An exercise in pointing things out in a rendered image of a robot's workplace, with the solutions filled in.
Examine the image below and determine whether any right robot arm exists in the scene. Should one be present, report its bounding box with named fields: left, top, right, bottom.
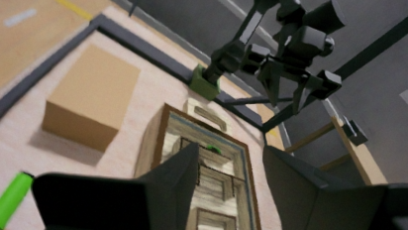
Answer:
left=202, top=0, right=347, bottom=88

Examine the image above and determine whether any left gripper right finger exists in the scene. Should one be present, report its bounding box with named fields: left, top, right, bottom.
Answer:
left=262, top=145, right=408, bottom=230

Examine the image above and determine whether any brown cardboard box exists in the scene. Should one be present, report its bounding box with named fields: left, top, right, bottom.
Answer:
left=43, top=46, right=142, bottom=155

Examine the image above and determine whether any green screwdriver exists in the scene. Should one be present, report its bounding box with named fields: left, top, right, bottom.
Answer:
left=0, top=173, right=34, bottom=230

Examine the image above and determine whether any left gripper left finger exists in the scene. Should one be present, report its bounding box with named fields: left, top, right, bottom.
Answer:
left=31, top=142, right=199, bottom=230

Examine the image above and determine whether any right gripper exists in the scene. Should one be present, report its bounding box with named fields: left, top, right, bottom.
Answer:
left=239, top=38, right=342, bottom=116

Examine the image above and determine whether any wooden maze board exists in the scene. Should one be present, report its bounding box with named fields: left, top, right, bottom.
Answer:
left=136, top=99, right=263, bottom=230

